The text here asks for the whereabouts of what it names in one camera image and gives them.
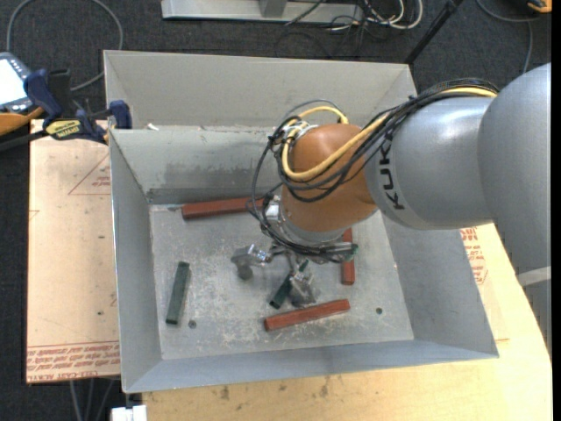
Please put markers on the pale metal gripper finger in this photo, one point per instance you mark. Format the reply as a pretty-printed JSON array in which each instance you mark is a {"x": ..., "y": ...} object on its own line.
[
  {"x": 245, "y": 259},
  {"x": 303, "y": 290}
]

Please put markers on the dark green flat block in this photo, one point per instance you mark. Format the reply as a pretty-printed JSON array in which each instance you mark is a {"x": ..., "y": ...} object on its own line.
[
  {"x": 280, "y": 294},
  {"x": 178, "y": 294}
]

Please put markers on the red-brown flat block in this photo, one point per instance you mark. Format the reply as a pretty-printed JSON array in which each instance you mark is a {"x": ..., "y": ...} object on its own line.
[
  {"x": 215, "y": 207},
  {"x": 307, "y": 315},
  {"x": 348, "y": 272}
]

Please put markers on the grey metal bin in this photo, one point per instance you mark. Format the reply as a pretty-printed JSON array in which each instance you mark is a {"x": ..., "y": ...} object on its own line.
[{"x": 219, "y": 279}]

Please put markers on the brown cardboard board red print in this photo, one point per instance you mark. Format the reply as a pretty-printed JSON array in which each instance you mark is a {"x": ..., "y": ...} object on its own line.
[{"x": 70, "y": 244}]

